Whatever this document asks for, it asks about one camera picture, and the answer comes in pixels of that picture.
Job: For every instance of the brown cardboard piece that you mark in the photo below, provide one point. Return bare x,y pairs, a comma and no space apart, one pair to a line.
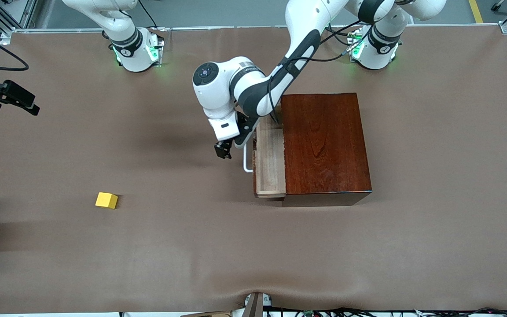
209,314

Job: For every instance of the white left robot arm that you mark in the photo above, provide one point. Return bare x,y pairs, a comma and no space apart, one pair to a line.
214,99

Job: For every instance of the clear table edge rail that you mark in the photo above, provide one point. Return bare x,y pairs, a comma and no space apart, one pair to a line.
192,28

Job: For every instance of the yellow floor tape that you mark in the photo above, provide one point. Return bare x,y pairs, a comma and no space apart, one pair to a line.
476,12

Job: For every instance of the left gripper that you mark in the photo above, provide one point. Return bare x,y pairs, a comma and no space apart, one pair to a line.
224,146

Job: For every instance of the dark wooden cabinet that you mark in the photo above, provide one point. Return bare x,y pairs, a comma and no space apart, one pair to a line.
328,149

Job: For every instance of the yellow block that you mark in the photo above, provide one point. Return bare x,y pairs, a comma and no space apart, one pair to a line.
105,200

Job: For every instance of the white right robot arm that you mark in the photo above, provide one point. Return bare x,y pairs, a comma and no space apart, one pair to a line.
134,53

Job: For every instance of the brown table cover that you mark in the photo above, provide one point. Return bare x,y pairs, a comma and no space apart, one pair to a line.
148,255

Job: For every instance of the black caster wheel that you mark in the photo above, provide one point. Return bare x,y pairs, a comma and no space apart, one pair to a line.
497,6

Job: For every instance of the aluminium frame structure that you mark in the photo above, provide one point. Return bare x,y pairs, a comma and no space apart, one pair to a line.
28,11

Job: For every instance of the metal table bracket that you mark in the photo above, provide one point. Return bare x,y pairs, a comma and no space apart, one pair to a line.
255,306

